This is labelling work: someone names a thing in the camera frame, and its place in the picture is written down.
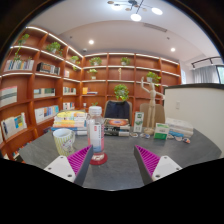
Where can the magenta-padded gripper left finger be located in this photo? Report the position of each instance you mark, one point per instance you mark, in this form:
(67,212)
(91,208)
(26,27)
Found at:
(58,166)

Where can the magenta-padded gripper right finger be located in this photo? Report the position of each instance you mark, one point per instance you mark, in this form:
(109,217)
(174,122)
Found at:
(166,166)

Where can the clear plastic water bottle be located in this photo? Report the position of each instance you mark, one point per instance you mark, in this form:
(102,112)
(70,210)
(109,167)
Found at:
(96,136)

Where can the yellow striped mug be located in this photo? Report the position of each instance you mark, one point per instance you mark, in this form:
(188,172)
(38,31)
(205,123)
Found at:
(63,142)

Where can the small colourful badge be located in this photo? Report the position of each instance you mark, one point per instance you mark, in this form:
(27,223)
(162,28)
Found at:
(186,140)

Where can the small green white box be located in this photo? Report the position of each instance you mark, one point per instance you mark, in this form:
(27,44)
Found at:
(161,131)

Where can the small round badge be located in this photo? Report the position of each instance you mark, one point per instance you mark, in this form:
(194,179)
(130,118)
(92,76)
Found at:
(133,135)
(145,135)

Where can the flat round red coaster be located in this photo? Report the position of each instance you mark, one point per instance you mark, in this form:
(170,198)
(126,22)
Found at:
(103,160)

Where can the colourful book stack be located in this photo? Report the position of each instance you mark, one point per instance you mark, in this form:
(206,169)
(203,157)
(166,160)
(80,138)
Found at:
(70,121)

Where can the tall green white carton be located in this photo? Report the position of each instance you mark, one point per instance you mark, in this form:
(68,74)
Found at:
(138,122)

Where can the beige chair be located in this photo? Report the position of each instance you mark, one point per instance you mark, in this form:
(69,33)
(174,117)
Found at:
(160,113)

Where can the white counter with dark top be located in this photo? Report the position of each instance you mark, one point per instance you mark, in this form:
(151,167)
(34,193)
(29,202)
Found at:
(200,116)

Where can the dark book stack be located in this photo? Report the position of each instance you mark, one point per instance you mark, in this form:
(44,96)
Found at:
(116,127)

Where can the wooden artist mannequin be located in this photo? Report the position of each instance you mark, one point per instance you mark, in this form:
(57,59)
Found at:
(152,103)

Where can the dark blue office chair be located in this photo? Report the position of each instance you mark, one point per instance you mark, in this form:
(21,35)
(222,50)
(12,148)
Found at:
(117,110)

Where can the wooden shelf unit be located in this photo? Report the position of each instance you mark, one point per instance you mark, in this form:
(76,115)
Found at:
(33,86)

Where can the grey window curtain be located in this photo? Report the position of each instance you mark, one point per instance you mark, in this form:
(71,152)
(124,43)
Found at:
(205,74)

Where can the recessed ceiling spotlight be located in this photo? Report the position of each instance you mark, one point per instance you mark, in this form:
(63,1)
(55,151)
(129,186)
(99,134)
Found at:
(172,49)
(91,42)

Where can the ceiling air vent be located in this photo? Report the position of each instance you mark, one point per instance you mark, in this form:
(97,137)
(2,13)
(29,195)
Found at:
(155,27)

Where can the branched ceiling lamp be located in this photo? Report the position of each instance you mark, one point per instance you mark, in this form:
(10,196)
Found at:
(135,16)

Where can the black track light rail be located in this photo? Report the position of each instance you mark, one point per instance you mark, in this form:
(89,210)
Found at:
(206,60)

